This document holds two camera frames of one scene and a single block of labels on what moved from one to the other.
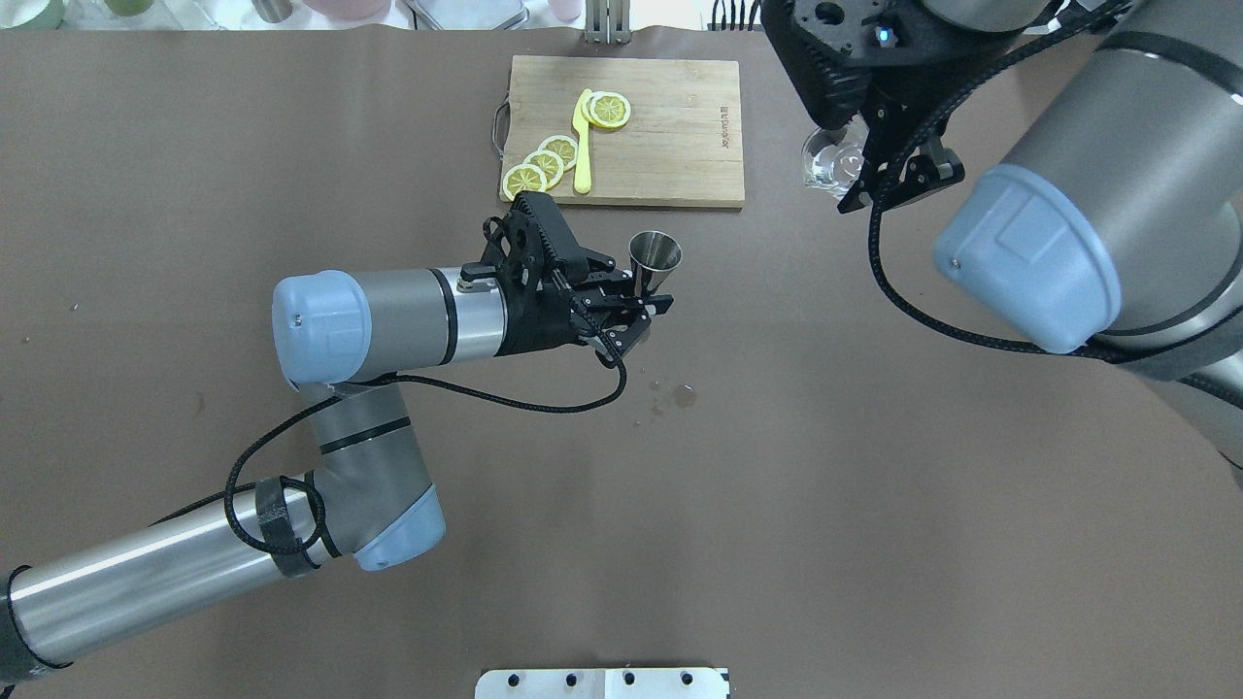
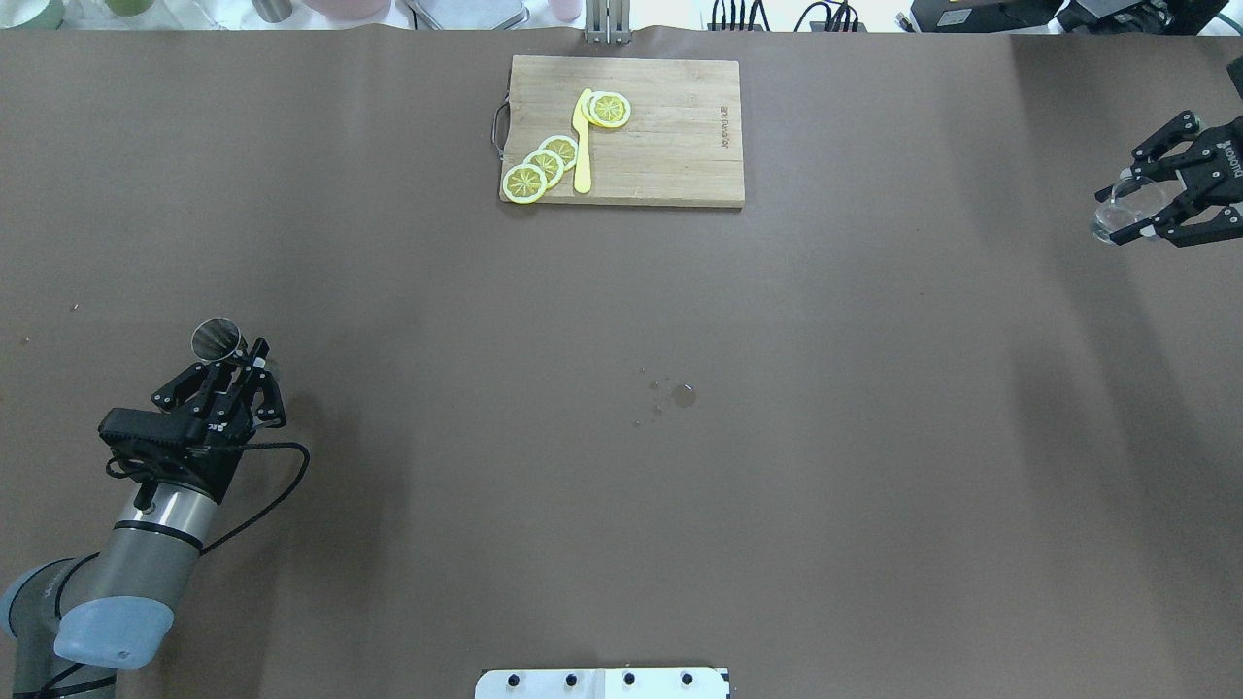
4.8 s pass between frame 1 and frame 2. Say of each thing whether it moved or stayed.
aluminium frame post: stayed
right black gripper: moved
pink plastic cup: stayed
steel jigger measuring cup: moved
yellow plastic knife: stayed
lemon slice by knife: stayed
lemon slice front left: stayed
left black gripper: moved
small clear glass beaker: moved
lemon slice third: stayed
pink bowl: stayed
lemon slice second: stayed
